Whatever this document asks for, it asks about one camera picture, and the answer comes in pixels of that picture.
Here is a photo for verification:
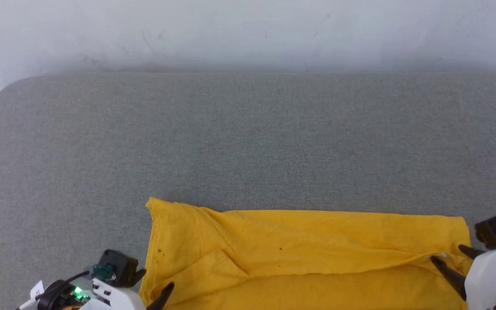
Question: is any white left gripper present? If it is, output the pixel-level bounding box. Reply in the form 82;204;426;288
79;269;175;310

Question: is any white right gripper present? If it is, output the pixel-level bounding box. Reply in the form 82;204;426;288
430;239;496;310

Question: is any yellow t-shirt with white print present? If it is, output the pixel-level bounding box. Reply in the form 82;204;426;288
139;197;473;310

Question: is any grey fabric sofa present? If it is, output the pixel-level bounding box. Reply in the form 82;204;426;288
0;71;496;310

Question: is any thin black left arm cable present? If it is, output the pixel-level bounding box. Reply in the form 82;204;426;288
15;270;90;310

